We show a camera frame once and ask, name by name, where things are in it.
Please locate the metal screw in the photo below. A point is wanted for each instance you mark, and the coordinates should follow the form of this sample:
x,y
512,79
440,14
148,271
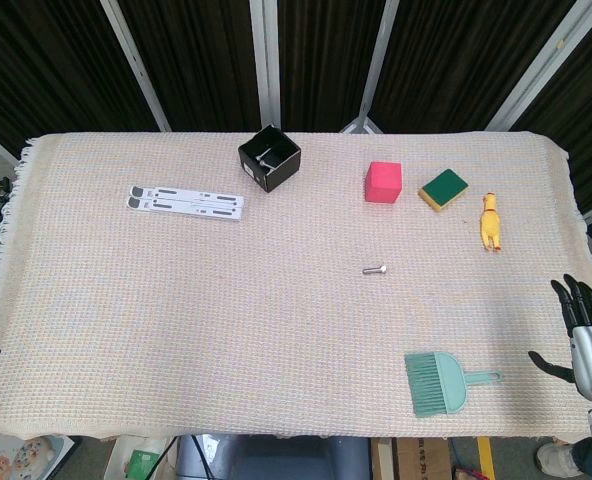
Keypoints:
x,y
373,270

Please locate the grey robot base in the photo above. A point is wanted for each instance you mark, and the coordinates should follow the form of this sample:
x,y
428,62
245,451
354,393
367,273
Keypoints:
x,y
276,457

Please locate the white shoe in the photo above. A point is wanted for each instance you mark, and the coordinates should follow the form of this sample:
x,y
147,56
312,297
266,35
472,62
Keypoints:
x,y
556,457

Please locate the teal dustpan brush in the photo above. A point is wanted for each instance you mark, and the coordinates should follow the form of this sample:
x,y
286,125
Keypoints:
x,y
438,385

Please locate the yellow rubber chicken toy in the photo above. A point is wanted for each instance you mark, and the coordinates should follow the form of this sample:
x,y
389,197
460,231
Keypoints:
x,y
490,225

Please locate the brown cardboard box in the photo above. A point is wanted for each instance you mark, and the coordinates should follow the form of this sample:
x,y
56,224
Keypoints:
x,y
411,460

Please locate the green and yellow sponge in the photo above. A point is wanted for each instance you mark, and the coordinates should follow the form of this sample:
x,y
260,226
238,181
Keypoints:
x,y
444,187

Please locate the red foam cube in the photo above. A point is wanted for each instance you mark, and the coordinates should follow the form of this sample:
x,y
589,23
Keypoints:
x,y
383,184

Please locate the black open cardboard box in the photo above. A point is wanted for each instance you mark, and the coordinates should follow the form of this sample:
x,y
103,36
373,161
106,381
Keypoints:
x,y
282,175

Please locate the beige woven tablecloth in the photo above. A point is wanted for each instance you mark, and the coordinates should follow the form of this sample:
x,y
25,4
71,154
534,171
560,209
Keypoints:
x,y
226,310

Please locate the small metal bolt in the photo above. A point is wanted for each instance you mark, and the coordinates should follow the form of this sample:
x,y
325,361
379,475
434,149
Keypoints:
x,y
270,165
262,157

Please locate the white folded laptop stand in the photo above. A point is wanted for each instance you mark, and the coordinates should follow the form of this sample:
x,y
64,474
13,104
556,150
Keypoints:
x,y
186,202

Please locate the green packet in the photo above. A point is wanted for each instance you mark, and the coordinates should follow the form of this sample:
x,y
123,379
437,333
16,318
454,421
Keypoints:
x,y
143,465

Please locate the illustrated picture book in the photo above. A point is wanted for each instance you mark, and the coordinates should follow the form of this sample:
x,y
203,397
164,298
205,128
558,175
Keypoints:
x,y
16,457

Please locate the white frame post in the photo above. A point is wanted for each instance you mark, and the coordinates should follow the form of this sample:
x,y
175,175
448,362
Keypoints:
x,y
541,65
376,65
266,65
135,65

